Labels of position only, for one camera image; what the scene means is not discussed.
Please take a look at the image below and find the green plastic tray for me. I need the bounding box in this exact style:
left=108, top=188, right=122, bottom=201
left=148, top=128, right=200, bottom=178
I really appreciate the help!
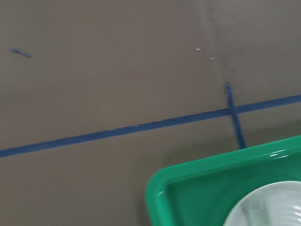
left=145, top=136, right=301, bottom=226

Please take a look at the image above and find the white round plate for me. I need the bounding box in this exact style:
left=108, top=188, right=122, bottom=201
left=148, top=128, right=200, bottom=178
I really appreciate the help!
left=224, top=181, right=301, bottom=226

